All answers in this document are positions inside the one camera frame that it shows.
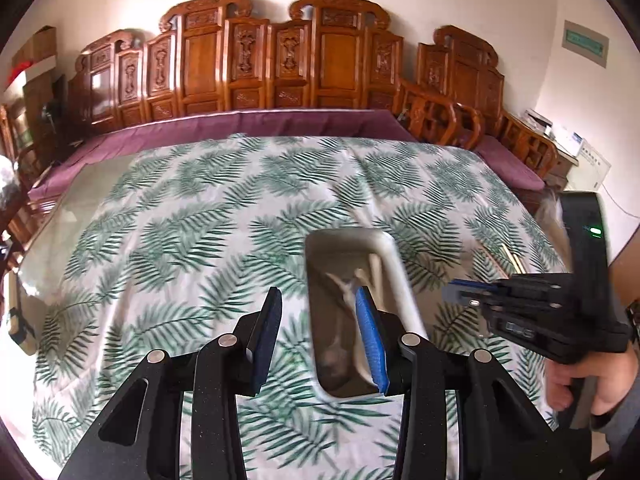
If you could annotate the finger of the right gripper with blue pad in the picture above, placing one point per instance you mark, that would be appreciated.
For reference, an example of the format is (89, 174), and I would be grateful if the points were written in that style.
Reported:
(465, 299)
(476, 287)

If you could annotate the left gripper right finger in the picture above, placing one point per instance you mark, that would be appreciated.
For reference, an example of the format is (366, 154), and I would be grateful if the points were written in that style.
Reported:
(405, 363)

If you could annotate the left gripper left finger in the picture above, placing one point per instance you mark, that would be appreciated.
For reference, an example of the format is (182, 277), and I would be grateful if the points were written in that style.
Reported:
(234, 364)

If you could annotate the light wooden chopstick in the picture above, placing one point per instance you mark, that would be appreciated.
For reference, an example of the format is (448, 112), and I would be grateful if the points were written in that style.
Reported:
(519, 267)

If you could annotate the metal spoon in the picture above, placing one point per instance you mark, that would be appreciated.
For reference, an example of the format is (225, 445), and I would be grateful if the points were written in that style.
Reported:
(336, 359)

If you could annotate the grey rectangular utensil tray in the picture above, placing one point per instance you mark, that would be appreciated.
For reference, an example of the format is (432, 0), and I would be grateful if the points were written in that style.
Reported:
(338, 262)

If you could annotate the purple armchair cushion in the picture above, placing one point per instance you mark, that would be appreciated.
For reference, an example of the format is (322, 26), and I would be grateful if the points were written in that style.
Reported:
(513, 172)

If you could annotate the wooden side table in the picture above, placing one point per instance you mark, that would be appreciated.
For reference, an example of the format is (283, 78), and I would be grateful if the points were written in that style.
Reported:
(557, 176)

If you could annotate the palm leaf print tablecloth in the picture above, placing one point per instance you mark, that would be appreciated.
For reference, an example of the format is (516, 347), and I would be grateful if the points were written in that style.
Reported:
(191, 237)

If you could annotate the items on side table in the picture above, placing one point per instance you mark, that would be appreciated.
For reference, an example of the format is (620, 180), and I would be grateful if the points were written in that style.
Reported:
(565, 139)

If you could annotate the carved wooden armchair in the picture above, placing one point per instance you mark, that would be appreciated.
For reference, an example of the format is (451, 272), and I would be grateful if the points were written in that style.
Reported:
(464, 68)

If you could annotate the purple sofa cushion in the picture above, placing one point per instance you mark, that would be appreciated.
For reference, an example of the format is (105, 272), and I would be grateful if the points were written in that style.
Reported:
(369, 124)

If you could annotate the carved wooden long sofa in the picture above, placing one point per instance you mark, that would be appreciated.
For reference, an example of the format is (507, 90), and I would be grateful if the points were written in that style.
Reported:
(217, 56)

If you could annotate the wooden chair at left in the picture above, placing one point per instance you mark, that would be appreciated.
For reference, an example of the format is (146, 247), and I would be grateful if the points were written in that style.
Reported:
(21, 218)

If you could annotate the stacked cardboard boxes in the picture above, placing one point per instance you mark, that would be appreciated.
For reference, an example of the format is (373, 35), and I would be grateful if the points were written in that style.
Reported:
(32, 67)

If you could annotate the white wall electrical box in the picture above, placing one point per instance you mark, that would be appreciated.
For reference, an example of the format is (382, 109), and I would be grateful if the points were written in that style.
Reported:
(592, 168)

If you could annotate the grey wall panel box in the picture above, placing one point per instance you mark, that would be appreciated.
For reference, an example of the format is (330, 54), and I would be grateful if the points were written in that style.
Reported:
(586, 43)

